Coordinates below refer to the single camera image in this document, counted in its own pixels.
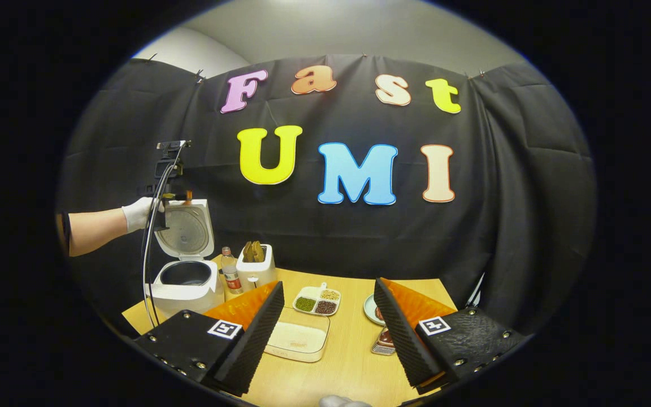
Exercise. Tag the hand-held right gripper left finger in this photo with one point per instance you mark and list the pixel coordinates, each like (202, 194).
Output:
(249, 345)

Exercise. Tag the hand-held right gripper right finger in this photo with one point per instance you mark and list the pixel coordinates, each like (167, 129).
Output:
(402, 339)

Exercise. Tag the metal chopstick holder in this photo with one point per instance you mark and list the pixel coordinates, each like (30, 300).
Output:
(383, 347)

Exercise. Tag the clear box of rice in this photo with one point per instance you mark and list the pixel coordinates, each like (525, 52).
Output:
(297, 342)

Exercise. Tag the white rice cooker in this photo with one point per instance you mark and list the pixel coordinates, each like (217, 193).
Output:
(187, 294)

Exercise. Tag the red-brown meat slice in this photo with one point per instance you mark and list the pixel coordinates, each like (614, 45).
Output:
(380, 314)

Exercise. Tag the green plate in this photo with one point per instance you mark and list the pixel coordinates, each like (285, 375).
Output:
(369, 310)

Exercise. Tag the white toaster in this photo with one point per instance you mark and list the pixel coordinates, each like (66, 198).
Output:
(257, 277)

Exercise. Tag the clear bottle with red label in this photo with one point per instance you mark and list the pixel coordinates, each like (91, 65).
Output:
(231, 277)

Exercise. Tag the white divided dish of beans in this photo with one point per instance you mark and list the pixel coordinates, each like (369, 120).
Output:
(317, 301)

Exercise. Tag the brown toast slice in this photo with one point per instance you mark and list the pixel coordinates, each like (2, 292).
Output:
(248, 252)
(259, 251)

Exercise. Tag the black backdrop cloth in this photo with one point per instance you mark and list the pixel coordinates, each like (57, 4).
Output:
(325, 237)

